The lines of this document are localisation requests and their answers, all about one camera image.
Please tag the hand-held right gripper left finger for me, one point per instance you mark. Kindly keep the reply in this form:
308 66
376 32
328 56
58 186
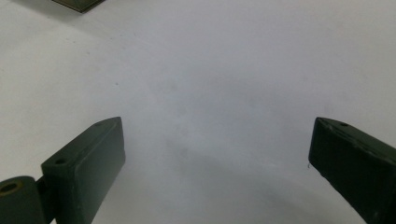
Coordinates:
87 161

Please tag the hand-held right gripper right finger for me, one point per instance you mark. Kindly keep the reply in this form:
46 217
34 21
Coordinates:
355 161

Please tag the smoky transparent drawer cabinet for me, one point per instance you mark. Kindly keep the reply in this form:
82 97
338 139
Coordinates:
80 4

